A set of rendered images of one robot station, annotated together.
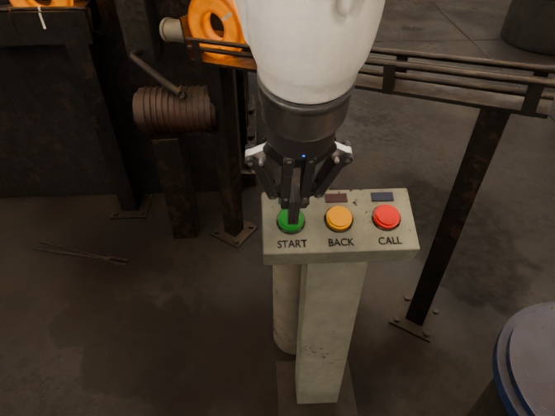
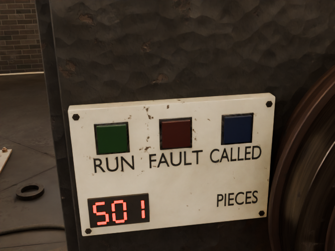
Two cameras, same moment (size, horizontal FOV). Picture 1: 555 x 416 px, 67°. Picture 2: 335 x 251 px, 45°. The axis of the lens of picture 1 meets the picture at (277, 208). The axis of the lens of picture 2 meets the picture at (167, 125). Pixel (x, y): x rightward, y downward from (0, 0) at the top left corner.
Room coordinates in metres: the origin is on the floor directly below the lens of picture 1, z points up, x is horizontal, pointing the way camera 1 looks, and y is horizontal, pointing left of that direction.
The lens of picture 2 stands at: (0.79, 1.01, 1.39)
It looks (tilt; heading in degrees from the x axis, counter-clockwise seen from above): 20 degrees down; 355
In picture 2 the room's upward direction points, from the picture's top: 1 degrees counter-clockwise
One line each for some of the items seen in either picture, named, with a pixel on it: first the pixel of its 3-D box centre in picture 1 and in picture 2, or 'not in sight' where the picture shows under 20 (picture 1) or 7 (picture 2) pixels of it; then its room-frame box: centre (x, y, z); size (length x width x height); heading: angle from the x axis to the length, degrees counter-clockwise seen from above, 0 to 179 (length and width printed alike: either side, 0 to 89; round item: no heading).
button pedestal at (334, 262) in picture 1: (324, 323); not in sight; (0.48, -0.10, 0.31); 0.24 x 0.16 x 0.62; 93
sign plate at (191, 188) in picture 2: not in sight; (175, 166); (1.27, 0.96, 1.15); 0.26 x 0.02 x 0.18; 93
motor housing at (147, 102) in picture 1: (187, 167); not in sight; (1.06, 0.28, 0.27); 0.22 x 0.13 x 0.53; 93
